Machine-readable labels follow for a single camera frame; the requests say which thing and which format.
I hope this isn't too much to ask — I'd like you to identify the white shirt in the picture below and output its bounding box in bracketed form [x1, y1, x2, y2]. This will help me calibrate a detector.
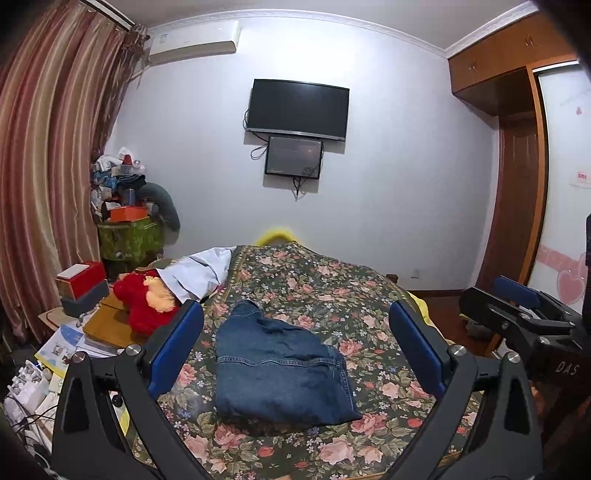
[159, 247, 236, 303]

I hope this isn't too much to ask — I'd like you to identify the yellow bed sheet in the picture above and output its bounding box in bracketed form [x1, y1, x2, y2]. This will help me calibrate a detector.
[113, 226, 451, 437]

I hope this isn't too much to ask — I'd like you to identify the orange box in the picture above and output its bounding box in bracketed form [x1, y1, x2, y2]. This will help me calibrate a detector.
[110, 205, 151, 222]

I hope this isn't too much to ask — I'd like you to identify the white sliding wardrobe door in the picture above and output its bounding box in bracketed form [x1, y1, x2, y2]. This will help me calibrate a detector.
[526, 62, 591, 319]

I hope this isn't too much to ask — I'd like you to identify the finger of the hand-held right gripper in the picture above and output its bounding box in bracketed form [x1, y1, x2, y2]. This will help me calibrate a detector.
[459, 286, 575, 340]
[490, 276, 583, 322]

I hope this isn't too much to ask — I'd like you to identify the white air conditioner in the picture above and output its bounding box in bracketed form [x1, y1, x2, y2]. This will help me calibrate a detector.
[145, 21, 242, 66]

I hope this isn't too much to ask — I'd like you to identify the small wall monitor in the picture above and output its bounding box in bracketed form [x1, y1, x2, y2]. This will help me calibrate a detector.
[264, 135, 324, 180]

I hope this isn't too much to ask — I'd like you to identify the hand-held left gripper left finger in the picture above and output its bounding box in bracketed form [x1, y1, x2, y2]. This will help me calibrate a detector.
[51, 299, 208, 480]

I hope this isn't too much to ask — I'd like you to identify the stack of booklets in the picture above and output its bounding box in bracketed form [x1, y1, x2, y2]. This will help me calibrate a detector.
[34, 323, 125, 377]

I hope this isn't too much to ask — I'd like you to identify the blue denim jacket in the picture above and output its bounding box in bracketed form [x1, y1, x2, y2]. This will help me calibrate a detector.
[215, 299, 363, 426]

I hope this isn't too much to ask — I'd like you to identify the red plush toy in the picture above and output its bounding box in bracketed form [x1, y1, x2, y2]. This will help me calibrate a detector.
[113, 270, 185, 335]

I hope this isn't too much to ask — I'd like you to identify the tangle of black cables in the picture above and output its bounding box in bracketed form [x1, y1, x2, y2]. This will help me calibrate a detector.
[9, 406, 58, 462]

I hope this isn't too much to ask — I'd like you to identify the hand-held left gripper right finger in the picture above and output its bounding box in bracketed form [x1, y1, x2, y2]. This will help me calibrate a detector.
[388, 300, 543, 480]

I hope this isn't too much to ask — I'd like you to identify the wall television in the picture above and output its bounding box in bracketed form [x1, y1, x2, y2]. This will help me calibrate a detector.
[245, 78, 350, 143]

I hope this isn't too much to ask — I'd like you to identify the wooden wardrobe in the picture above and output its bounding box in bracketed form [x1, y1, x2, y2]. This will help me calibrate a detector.
[447, 11, 585, 301]

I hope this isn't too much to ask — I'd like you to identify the green fabric box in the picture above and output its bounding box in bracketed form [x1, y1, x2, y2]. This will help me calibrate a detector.
[97, 217, 164, 271]

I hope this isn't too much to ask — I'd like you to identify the grey box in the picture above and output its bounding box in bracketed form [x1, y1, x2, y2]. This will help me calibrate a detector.
[61, 281, 110, 319]

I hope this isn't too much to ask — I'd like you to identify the grey cushion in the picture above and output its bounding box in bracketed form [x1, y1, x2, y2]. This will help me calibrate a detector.
[139, 182, 182, 232]

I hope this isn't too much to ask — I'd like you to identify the wooden nightstand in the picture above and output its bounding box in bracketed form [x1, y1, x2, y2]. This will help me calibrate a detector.
[83, 291, 139, 347]

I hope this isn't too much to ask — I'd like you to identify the red box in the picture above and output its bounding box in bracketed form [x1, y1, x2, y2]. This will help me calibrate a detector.
[55, 261, 106, 298]

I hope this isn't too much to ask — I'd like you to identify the floral bedspread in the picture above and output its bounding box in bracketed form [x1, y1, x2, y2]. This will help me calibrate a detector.
[129, 244, 483, 476]

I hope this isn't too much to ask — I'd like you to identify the pile of mixed clutter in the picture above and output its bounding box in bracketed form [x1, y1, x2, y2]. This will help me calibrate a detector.
[90, 147, 153, 222]

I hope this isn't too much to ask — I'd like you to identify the striped brown curtain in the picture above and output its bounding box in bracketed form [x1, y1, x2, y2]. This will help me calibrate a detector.
[0, 0, 151, 342]

